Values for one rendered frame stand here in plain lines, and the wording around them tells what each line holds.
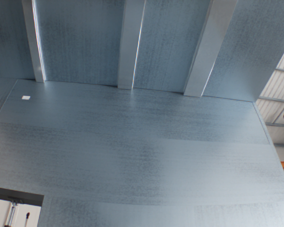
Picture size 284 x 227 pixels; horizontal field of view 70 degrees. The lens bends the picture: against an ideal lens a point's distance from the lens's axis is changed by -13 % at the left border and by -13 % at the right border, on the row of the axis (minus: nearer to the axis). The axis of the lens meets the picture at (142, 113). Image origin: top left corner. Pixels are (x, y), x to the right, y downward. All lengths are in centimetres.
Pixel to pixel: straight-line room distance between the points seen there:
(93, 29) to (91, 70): 36
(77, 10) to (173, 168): 119
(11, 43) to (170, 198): 156
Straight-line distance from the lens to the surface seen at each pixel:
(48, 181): 138
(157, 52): 168
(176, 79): 184
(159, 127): 162
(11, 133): 165
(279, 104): 1057
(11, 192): 142
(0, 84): 208
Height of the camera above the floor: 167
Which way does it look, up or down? 43 degrees up
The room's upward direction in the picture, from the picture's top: straight up
